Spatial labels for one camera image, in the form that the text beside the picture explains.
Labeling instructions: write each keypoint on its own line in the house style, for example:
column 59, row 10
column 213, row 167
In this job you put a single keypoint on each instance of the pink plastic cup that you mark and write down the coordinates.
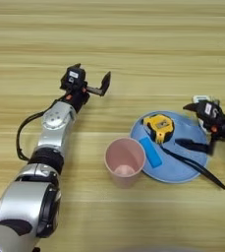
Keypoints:
column 125, row 157

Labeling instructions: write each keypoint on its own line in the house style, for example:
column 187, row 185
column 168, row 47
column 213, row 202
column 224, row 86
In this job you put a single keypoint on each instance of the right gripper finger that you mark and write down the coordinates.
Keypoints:
column 192, row 144
column 192, row 107

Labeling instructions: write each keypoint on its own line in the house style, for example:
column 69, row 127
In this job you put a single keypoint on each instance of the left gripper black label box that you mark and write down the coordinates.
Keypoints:
column 73, row 77

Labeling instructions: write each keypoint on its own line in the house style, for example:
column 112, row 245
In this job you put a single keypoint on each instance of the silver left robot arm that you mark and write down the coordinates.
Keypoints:
column 53, row 131

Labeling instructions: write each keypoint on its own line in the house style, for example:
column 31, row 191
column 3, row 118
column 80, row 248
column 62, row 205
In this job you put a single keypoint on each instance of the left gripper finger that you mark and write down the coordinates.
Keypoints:
column 105, row 83
column 77, row 66

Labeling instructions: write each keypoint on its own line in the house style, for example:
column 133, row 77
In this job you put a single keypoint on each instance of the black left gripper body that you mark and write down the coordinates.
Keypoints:
column 76, row 98

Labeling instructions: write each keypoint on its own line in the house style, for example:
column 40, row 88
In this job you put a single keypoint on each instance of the light blue round plate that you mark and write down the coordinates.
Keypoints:
column 176, row 169

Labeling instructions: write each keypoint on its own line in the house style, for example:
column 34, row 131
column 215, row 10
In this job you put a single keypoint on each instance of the white remote control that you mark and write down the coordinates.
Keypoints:
column 200, row 98

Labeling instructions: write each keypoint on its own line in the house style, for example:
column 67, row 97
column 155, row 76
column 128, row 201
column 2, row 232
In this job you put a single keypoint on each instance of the yellow black tape measure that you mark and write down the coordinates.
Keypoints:
column 158, row 126

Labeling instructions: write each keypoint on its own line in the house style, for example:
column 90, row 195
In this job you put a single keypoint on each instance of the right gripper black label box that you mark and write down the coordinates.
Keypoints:
column 210, row 110

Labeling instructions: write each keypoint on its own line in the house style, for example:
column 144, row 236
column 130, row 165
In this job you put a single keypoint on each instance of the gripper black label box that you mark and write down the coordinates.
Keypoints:
column 73, row 77
column 210, row 110

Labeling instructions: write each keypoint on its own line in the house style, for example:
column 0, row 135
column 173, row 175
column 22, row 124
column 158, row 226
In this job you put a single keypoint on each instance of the small blue rectangular block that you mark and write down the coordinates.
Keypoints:
column 151, row 152

